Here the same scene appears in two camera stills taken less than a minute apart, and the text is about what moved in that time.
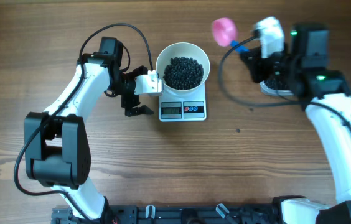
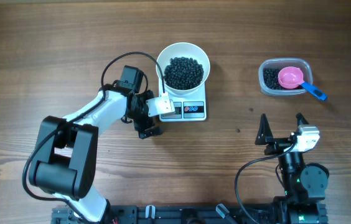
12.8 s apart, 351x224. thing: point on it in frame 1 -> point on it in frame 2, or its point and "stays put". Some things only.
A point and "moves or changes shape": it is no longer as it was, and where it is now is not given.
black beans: [277, 84] stays put
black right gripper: [253, 63] -> [265, 137]
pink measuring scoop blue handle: [225, 31] moves or changes shape
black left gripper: [134, 101] -> [148, 123]
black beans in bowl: [183, 73] stays put
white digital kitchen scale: [182, 106] stays put
